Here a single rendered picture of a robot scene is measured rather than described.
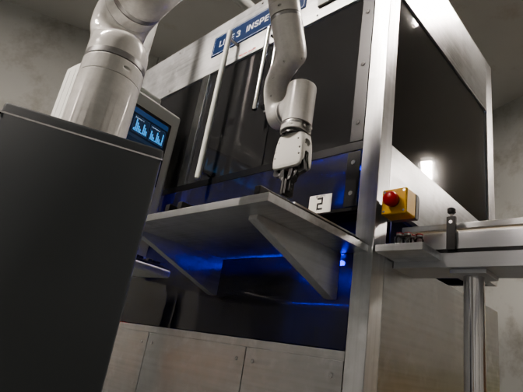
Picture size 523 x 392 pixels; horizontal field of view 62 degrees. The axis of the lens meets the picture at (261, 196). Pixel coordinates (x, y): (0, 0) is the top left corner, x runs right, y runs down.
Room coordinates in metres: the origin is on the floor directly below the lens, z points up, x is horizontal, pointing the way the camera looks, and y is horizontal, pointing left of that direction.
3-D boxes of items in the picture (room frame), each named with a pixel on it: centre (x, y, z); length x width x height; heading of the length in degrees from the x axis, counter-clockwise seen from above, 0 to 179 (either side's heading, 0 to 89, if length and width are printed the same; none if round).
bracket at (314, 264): (1.09, -0.11, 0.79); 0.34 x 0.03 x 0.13; 133
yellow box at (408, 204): (1.10, -0.37, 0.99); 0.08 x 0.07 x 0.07; 133
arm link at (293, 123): (1.05, -0.06, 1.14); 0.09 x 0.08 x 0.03; 43
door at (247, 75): (1.66, 0.18, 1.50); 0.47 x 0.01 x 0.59; 43
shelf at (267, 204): (1.28, 0.05, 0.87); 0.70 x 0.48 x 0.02; 43
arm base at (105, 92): (0.76, 0.34, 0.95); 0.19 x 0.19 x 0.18
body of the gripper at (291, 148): (1.05, -0.06, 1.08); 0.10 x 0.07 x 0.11; 43
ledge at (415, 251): (1.12, -0.41, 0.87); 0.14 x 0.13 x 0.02; 133
